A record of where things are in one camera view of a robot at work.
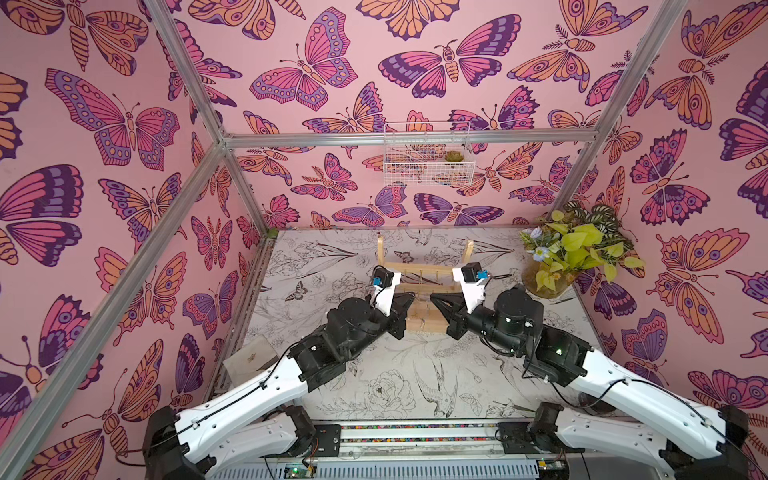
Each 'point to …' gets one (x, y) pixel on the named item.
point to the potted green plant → (570, 243)
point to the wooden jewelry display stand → (423, 313)
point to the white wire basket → (428, 153)
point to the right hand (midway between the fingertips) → (434, 294)
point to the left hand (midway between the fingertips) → (416, 294)
